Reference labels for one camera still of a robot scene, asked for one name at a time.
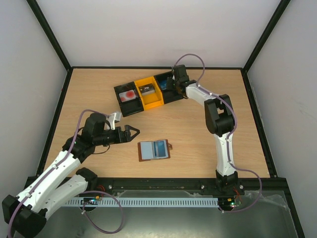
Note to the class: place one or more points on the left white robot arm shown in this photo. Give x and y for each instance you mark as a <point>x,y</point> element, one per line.
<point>28,212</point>

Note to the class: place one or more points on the yellow middle bin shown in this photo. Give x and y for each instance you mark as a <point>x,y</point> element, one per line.
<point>152,100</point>

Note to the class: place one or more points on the black bin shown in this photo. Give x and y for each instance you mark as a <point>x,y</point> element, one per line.
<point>168,95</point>
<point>130,107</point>

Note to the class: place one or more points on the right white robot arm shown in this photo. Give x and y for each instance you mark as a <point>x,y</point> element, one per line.
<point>220,121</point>

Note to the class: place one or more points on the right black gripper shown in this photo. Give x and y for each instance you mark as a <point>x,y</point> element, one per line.
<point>177,81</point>

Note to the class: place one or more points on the red white card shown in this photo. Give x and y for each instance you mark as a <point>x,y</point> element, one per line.
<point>127,96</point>

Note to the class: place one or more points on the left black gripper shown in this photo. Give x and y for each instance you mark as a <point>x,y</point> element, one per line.
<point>126,138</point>

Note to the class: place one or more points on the brown leather card holder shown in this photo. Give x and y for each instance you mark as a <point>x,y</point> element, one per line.
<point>146,151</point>

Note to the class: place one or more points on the light blue cable duct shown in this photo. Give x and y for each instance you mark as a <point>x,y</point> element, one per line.
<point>146,202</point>

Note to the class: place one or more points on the right black bin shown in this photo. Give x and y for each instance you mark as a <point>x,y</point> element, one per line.
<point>168,95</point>

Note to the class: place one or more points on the grey vip card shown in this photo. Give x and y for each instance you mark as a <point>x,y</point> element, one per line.
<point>147,89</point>

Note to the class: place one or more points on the left black bin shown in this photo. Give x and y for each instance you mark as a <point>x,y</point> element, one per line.
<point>130,107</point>

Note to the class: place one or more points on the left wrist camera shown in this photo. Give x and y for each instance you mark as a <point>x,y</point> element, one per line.
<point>113,119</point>

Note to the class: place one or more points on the black enclosure frame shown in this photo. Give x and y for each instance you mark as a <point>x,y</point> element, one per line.
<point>273,183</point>

